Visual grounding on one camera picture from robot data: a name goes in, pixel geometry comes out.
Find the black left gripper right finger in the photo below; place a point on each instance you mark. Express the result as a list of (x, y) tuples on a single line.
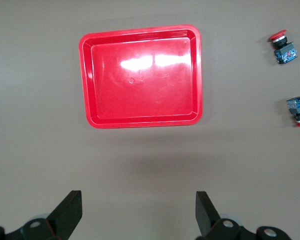
[(207, 220)]

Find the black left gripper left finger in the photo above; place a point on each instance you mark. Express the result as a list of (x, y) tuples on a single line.
[(65, 220)]

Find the red push button switch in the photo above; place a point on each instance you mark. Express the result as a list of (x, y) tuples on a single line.
[(298, 110), (281, 46)]

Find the brown table cover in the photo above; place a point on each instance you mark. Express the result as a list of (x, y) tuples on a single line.
[(40, 155)]

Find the red plastic tray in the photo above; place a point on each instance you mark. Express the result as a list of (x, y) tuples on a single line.
[(145, 95)]

